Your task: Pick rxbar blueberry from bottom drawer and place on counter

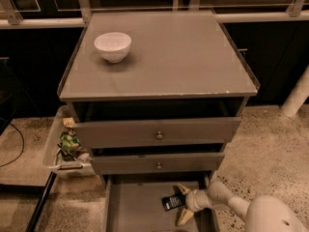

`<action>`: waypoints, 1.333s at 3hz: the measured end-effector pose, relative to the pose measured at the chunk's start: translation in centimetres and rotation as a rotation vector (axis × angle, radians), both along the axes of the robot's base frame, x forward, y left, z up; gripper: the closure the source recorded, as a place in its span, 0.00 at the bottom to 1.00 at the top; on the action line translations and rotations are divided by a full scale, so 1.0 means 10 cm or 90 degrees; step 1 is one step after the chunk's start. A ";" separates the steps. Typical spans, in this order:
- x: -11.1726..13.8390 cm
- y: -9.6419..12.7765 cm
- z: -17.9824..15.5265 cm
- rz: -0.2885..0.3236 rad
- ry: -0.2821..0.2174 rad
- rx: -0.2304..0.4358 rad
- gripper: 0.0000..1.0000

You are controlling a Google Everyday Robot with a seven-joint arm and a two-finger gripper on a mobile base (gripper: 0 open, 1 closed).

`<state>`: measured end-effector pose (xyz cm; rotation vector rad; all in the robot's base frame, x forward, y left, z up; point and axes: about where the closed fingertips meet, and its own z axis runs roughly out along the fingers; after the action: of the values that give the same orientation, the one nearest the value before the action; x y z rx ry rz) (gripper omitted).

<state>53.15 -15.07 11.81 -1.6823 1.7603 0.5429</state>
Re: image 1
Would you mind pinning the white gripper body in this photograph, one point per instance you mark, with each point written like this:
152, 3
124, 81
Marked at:
192, 200

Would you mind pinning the dark blue rxbar wrapper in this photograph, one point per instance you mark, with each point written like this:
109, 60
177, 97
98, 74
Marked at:
173, 202

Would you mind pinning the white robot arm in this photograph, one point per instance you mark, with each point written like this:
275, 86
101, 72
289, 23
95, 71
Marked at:
263, 179

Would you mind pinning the grey middle drawer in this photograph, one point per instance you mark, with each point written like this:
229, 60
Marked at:
147, 163

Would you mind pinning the grey drawer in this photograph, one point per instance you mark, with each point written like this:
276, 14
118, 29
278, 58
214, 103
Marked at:
147, 163
134, 203
138, 133

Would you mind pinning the brass middle drawer knob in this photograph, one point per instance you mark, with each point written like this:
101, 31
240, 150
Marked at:
158, 166

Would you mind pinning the brass drawer knob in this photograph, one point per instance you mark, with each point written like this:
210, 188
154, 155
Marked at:
159, 135
158, 166

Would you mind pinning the grey bottom drawer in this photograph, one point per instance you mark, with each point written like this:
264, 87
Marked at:
134, 203

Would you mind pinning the brass top drawer knob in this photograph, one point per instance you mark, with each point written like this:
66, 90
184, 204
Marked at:
159, 135

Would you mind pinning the grey top drawer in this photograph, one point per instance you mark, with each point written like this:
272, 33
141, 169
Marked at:
138, 133

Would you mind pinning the grey drawer cabinet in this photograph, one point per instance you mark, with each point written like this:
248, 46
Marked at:
181, 65

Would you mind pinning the clear plastic bin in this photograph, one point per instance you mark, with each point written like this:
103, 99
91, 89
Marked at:
52, 158

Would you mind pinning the green snack bag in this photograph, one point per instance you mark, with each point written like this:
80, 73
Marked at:
69, 141

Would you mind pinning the tan snack packet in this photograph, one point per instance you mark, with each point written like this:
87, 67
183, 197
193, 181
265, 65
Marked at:
68, 122

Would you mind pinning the white ceramic bowl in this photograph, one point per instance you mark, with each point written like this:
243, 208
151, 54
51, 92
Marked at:
113, 47

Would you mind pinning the white metal railing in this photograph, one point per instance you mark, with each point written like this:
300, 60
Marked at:
77, 13

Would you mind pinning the black floor rail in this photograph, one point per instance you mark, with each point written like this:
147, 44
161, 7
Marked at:
40, 205

